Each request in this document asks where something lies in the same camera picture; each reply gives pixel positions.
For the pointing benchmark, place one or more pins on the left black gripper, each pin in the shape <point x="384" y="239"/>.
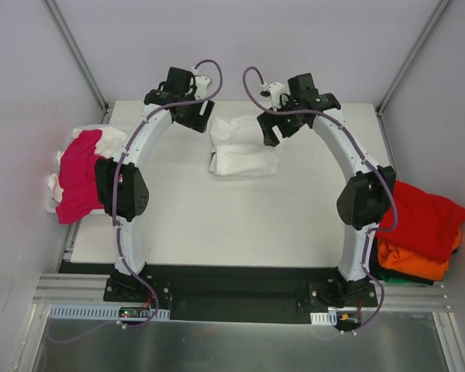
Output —
<point x="196" y="117"/>

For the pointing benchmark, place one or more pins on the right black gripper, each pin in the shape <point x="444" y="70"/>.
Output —
<point x="269" y="129"/>

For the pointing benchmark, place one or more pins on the white daisy print t-shirt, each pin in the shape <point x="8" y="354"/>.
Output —
<point x="238" y="148"/>

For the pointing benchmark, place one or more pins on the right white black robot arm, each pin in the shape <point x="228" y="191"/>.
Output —
<point x="366" y="196"/>

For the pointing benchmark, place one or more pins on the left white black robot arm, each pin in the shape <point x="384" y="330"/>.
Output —
<point x="120" y="185"/>

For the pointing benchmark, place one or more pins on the pale pink white garment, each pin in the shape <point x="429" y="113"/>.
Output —
<point x="110" y="140"/>

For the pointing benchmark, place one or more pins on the right aluminium corner profile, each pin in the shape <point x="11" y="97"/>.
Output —
<point x="413" y="54"/>

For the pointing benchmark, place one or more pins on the aluminium corner profile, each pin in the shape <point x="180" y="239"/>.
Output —
<point x="76" y="53"/>
<point x="413" y="54"/>

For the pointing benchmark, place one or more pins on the magenta t-shirt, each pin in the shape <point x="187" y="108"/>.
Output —
<point x="77" y="178"/>

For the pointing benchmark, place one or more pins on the left aluminium corner profile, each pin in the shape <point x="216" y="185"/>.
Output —
<point x="76" y="53"/>

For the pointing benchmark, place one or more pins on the white laundry basket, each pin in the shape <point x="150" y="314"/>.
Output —
<point x="50" y="206"/>

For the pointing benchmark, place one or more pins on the orange folded t-shirt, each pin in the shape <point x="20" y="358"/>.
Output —
<point x="422" y="253"/>

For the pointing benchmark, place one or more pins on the black folded garment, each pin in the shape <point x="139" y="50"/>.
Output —
<point x="374" y="263"/>

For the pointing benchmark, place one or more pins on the red folded t-shirt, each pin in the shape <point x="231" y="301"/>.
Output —
<point x="427" y="224"/>

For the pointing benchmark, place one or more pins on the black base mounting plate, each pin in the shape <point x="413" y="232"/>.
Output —
<point x="278" y="295"/>

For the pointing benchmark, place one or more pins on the green folded t-shirt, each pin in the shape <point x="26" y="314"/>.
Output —
<point x="404" y="279"/>

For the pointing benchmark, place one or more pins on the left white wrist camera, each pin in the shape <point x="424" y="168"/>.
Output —
<point x="202" y="83"/>

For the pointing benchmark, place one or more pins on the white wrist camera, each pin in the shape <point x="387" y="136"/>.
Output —
<point x="276" y="92"/>
<point x="202" y="83"/>

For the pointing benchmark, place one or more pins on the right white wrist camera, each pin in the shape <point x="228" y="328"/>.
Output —
<point x="276" y="92"/>

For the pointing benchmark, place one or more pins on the right grey cable duct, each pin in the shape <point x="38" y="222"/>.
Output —
<point x="323" y="318"/>

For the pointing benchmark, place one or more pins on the grey cable duct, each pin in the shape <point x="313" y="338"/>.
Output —
<point x="108" y="313"/>
<point x="323" y="318"/>

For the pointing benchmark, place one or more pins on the aluminium front rail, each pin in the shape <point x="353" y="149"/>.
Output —
<point x="70" y="289"/>

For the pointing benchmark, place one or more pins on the left grey cable duct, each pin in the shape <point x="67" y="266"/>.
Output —
<point x="108" y="313"/>

